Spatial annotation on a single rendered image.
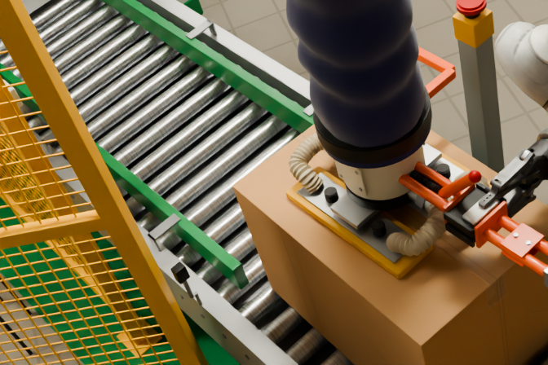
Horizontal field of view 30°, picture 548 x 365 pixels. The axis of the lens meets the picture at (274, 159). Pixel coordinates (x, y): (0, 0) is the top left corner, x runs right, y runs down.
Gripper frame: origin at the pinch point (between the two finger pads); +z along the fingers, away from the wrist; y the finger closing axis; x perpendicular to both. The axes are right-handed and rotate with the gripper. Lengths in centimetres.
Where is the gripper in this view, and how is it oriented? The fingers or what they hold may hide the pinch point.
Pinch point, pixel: (481, 217)
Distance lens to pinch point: 193.1
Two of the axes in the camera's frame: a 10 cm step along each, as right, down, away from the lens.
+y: 2.1, 6.7, 7.1
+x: -6.4, -4.6, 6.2
